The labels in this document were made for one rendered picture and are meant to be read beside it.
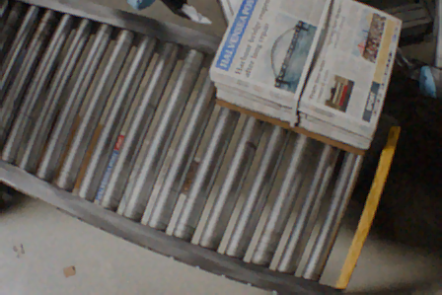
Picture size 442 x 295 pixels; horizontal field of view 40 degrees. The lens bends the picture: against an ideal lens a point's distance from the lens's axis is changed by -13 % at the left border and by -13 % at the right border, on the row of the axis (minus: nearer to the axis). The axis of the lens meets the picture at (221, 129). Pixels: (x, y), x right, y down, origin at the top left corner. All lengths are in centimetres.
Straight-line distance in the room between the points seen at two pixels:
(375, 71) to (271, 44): 24
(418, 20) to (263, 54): 115
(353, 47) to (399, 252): 114
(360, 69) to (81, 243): 138
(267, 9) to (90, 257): 130
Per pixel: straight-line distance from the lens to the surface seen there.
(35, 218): 252
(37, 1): 188
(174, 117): 164
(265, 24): 145
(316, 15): 148
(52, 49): 178
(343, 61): 143
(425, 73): 157
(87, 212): 162
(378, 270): 239
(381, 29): 148
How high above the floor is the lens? 234
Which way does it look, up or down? 73 degrees down
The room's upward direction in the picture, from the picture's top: 11 degrees counter-clockwise
